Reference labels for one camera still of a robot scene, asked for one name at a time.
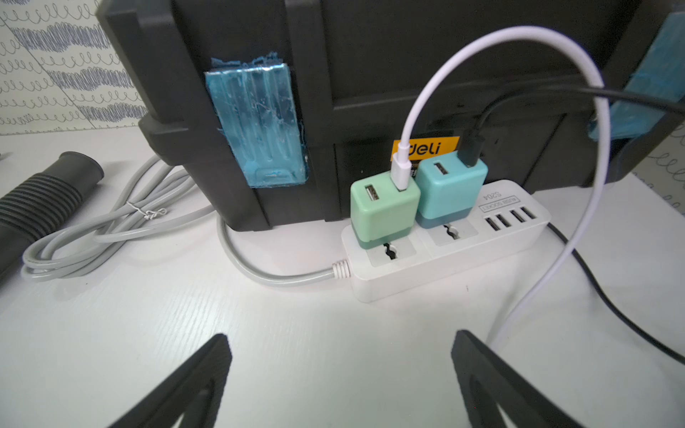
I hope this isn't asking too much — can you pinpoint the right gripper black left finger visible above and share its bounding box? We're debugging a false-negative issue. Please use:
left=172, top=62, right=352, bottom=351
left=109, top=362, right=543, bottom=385
left=112, top=333, right=232, bottom=427

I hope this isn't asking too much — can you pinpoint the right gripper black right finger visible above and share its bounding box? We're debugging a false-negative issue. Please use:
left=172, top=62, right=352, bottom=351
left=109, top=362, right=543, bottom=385
left=451, top=330, right=580, bottom=427

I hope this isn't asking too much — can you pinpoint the white power strip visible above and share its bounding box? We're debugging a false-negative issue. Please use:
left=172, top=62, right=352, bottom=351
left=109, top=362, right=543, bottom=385
left=342, top=180, right=551, bottom=303

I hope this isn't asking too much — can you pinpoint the light green USB charger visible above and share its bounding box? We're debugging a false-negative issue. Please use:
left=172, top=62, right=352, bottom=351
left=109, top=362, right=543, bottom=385
left=350, top=172, right=421, bottom=250

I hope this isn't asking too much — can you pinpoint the teal USB charger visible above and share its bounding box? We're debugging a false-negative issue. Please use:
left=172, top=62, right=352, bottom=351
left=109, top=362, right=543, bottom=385
left=415, top=152, right=488, bottom=228

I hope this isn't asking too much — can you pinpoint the black plastic toolbox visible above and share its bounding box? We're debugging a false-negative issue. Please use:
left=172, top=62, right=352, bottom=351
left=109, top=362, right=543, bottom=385
left=96, top=1, right=684, bottom=231

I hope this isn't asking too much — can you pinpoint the grey power strip cord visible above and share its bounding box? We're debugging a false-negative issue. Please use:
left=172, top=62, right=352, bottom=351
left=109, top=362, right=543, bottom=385
left=20, top=154, right=351, bottom=287

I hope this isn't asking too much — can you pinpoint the white USB charging cable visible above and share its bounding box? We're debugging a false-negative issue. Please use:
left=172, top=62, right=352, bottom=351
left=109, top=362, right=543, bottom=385
left=390, top=25, right=612, bottom=349

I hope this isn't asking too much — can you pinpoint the black USB cable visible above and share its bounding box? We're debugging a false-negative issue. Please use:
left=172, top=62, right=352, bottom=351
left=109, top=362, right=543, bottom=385
left=456, top=85, right=685, bottom=366

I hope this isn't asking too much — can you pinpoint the black ribbed handle tube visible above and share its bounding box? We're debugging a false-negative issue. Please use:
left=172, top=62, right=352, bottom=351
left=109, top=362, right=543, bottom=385
left=1, top=152, right=105, bottom=278

